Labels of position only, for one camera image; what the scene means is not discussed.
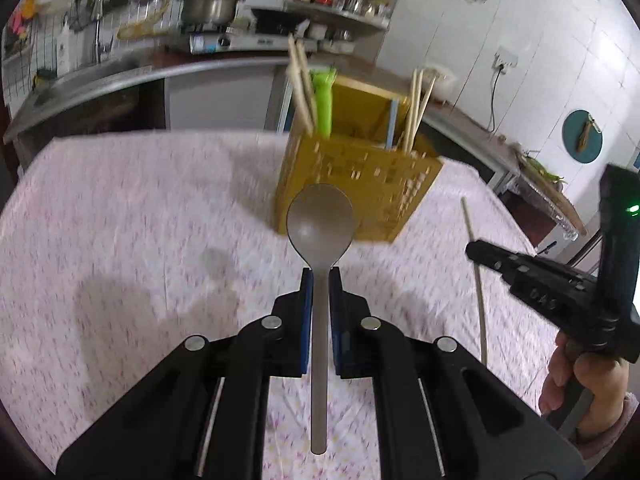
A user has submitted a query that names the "metal spoon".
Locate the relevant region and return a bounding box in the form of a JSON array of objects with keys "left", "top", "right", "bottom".
[{"left": 286, "top": 183, "right": 356, "bottom": 455}]

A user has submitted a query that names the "right human hand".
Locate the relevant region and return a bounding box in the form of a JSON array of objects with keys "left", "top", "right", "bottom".
[{"left": 538, "top": 332, "right": 629, "bottom": 441}]

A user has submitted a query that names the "wooden cutting board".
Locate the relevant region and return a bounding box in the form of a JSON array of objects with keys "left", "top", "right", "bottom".
[{"left": 515, "top": 152, "right": 587, "bottom": 240}]

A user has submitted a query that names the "gas stove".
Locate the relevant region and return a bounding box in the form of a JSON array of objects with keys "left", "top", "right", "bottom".
[{"left": 166, "top": 30, "right": 290, "bottom": 55}]

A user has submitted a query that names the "steel cooking pot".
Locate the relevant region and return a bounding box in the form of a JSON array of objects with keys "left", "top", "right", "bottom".
[{"left": 180, "top": 0, "right": 244, "bottom": 27}]

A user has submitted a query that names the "yellow perforated utensil holder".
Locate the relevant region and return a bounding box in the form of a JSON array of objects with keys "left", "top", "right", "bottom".
[{"left": 274, "top": 76, "right": 442, "bottom": 243}]

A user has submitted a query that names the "white rice cooker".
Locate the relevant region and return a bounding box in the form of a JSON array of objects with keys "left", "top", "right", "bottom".
[{"left": 422, "top": 64, "right": 458, "bottom": 103}]

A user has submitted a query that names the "light blue utensil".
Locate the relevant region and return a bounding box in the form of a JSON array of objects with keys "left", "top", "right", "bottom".
[{"left": 385, "top": 100, "right": 399, "bottom": 151}]

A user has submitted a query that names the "white soap bottle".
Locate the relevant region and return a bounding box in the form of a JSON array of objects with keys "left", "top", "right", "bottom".
[{"left": 55, "top": 24, "right": 74, "bottom": 76}]

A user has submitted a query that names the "green frog handle utensil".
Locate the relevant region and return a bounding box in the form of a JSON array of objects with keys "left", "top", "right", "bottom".
[{"left": 311, "top": 68, "right": 337, "bottom": 139}]

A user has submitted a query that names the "thick wooden chopstick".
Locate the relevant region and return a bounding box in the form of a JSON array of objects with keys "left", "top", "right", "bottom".
[
  {"left": 288, "top": 35, "right": 316, "bottom": 136},
  {"left": 295, "top": 39, "right": 318, "bottom": 130}
]

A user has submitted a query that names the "black wok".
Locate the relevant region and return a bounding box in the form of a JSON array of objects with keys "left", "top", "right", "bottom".
[{"left": 250, "top": 6, "right": 307, "bottom": 36}]

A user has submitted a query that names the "wall power socket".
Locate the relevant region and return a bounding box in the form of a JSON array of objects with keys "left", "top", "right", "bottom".
[{"left": 492, "top": 47, "right": 518, "bottom": 75}]

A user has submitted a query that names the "floral pink tablecloth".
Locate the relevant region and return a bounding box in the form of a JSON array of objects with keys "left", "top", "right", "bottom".
[{"left": 1, "top": 131, "right": 555, "bottom": 466}]

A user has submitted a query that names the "round green cutting board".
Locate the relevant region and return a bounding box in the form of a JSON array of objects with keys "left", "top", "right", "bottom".
[{"left": 562, "top": 110, "right": 603, "bottom": 165}]

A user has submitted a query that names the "corner shelf with condiments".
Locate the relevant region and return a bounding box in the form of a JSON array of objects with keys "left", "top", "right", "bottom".
[{"left": 283, "top": 0, "right": 399, "bottom": 62}]

